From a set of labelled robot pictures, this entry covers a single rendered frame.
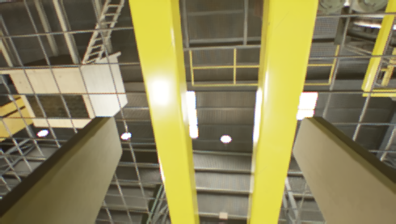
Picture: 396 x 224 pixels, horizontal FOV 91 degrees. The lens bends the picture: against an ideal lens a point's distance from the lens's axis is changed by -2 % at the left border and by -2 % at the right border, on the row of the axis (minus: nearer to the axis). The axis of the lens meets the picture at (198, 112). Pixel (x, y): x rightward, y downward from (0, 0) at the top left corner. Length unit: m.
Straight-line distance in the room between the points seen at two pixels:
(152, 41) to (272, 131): 0.20
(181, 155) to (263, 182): 0.14
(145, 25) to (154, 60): 0.04
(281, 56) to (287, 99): 0.06
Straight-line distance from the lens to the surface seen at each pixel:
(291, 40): 0.26
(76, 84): 8.23
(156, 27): 0.26
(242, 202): 11.80
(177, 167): 0.35
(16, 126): 14.47
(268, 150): 0.32
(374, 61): 1.91
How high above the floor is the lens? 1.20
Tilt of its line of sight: 27 degrees up
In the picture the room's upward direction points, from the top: 176 degrees clockwise
